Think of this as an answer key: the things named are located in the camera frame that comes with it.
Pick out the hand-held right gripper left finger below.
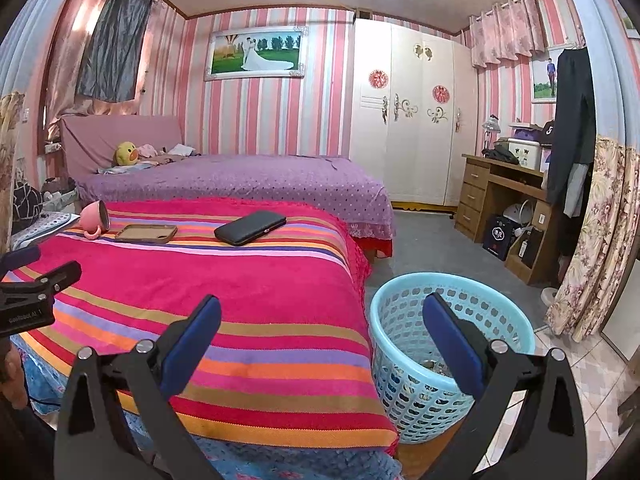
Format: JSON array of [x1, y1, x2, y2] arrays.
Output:
[[54, 295, 223, 480]]

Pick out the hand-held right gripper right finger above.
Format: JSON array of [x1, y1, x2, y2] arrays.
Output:
[[422, 291, 588, 480]]

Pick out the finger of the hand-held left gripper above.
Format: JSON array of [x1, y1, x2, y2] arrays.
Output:
[[0, 245, 42, 273], [0, 260, 82, 311]]

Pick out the blue plastic basket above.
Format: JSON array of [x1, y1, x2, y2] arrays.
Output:
[[370, 272, 536, 445]]

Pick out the printed quilted mat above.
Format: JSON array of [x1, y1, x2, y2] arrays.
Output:
[[12, 210, 81, 251]]

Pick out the black patterned cloth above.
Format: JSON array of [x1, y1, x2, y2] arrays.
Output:
[[12, 182, 43, 233]]

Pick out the pink mug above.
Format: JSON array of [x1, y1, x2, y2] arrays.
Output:
[[80, 200, 111, 240]]

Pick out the brown phone case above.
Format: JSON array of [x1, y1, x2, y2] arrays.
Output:
[[114, 223, 179, 245]]

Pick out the black box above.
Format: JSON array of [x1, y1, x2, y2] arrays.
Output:
[[482, 214, 523, 261]]

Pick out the black zip case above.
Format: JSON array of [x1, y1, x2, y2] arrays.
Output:
[[214, 211, 287, 248]]

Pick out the pink covered headboard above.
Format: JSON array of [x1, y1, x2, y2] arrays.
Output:
[[59, 114, 183, 181]]

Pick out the white fan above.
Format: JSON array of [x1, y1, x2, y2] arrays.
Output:
[[502, 199, 538, 231]]

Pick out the yellow duck plush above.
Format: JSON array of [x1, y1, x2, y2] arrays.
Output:
[[115, 141, 140, 167]]

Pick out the wooden desk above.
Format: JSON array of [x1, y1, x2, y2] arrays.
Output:
[[455, 154, 566, 286]]

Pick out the purple dotted bedspread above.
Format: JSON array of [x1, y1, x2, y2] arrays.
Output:
[[75, 154, 396, 241]]

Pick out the floral door curtain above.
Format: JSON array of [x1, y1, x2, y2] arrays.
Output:
[[545, 0, 640, 343]]

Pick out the dark clothing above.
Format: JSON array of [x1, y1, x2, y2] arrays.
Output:
[[482, 144, 521, 165]]

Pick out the white wardrobe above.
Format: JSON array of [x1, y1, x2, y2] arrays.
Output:
[[349, 17, 480, 208]]

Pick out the white storage box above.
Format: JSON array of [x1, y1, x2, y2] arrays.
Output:
[[507, 137, 543, 171]]

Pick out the pink shiny curtain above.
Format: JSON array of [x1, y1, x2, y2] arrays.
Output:
[[42, 0, 121, 141]]

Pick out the desk lamp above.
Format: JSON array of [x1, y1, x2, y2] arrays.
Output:
[[481, 115, 502, 153]]

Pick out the grey curtain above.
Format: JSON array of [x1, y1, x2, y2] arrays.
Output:
[[75, 0, 153, 103]]

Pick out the dark hanging garment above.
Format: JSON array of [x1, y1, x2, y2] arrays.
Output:
[[546, 47, 597, 218]]

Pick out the pink patterned valance curtain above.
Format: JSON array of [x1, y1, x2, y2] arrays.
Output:
[[469, 0, 546, 68]]

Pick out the wall poster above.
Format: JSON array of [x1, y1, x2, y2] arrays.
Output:
[[531, 47, 561, 105]]

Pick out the framed wall picture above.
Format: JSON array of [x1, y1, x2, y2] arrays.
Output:
[[204, 25, 307, 82]]

